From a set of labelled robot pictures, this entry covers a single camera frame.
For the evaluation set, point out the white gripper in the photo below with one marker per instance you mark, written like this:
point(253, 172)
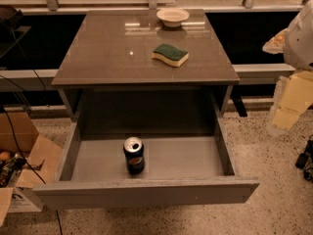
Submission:
point(300, 43)

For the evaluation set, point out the blue pepsi can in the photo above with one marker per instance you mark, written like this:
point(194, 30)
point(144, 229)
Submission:
point(133, 149)

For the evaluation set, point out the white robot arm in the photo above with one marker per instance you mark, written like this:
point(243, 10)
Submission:
point(298, 48)

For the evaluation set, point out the open grey top drawer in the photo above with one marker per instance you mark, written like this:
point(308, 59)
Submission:
point(187, 158)

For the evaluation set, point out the grey cabinet counter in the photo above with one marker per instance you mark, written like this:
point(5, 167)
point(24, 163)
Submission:
point(115, 48)

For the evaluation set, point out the black power adapter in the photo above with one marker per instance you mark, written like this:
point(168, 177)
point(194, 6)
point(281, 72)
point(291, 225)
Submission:
point(301, 161)

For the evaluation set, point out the green yellow sponge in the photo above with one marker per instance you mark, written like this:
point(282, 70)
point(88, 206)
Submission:
point(170, 55)

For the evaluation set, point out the white ceramic bowl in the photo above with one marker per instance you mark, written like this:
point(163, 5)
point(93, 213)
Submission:
point(172, 17)

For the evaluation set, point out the brown cardboard box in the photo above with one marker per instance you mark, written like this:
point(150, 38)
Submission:
point(33, 163)

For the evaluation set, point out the orange fruit in box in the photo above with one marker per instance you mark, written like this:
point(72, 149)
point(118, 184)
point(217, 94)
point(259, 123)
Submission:
point(4, 156)

